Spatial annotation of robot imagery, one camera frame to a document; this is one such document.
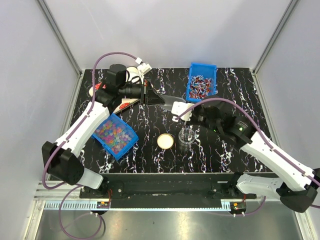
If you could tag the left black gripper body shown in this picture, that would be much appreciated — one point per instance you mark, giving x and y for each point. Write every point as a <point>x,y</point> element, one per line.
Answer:
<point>145,90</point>

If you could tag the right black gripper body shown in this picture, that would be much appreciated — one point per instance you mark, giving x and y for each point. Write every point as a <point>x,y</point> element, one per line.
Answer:
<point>198,117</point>

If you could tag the clear plastic scoop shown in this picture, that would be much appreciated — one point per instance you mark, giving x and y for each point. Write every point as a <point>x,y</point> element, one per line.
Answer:
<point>169,101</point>

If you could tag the blue bin of star candies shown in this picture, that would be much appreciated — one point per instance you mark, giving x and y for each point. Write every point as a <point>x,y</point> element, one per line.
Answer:
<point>115,136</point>

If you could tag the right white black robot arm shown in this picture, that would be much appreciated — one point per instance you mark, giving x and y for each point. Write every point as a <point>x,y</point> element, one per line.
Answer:
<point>296,184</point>

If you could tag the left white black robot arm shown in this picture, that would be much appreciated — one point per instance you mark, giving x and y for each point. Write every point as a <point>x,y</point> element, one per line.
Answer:
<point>60,158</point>

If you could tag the blue bin of wrapped candies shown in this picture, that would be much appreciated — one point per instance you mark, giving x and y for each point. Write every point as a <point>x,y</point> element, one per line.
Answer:
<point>202,82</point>

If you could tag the strawberry pattern tray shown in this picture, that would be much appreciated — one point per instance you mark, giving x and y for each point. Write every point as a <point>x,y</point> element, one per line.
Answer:
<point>125,105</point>

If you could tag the clear glass jar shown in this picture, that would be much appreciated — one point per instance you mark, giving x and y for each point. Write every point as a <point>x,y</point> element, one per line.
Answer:
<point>186,136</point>

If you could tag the white round jar lid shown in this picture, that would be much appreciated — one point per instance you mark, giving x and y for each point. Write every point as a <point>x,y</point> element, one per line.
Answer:
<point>165,141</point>

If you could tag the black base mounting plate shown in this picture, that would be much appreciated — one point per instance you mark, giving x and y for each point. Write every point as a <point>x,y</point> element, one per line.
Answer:
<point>172,186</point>

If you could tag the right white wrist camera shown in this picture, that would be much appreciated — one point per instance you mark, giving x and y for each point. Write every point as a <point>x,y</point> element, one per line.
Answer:
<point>178,108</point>

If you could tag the white slotted cable duct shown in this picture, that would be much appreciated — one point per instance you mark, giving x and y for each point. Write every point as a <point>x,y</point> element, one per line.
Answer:
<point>153,204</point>

